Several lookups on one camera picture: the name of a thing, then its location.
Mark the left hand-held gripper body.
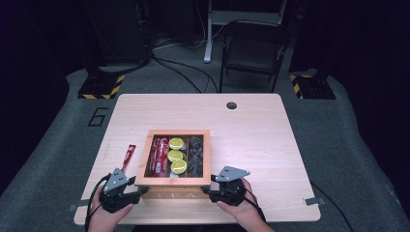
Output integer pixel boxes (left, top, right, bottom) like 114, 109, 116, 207
99, 167, 141, 214

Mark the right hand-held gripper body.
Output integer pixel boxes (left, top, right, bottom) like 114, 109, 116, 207
209, 165, 251, 207

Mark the wooden box with glass lid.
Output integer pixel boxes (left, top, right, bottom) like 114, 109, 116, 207
134, 129, 213, 201

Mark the person's left hand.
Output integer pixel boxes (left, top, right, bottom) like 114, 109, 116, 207
88, 192, 134, 232

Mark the person's right hand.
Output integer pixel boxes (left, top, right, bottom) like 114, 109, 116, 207
216, 178, 263, 227

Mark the long red sachet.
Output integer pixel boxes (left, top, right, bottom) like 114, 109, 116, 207
120, 143, 137, 173

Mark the pile of dark packets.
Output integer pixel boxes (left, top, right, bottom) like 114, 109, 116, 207
187, 135, 205, 178

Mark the pile of red stick packets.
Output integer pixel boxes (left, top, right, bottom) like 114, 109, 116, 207
146, 136, 170, 178

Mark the yellow-green round capsule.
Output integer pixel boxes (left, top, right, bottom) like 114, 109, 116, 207
166, 149, 185, 163
168, 137, 186, 151
170, 159, 189, 175

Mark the grey tape piece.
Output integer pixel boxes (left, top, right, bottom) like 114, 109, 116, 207
303, 196, 326, 207
68, 199, 90, 213

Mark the black yellow striped stand base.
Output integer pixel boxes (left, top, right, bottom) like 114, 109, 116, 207
77, 74, 126, 101
289, 74, 337, 101

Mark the black folding chair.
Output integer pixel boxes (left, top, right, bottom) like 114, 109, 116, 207
220, 19, 293, 94

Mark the white metal stand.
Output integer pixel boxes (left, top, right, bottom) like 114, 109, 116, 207
203, 0, 288, 64

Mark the left hand-held gripper cable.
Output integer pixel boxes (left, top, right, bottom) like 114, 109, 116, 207
84, 173, 112, 232

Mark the hand-held gripper cable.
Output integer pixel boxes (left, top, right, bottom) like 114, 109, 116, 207
84, 173, 112, 232
241, 188, 267, 223

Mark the right hand-held gripper cable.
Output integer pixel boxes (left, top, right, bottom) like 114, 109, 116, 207
241, 188, 267, 223

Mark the black floor cable bundle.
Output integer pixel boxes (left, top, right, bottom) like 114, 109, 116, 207
151, 54, 211, 95

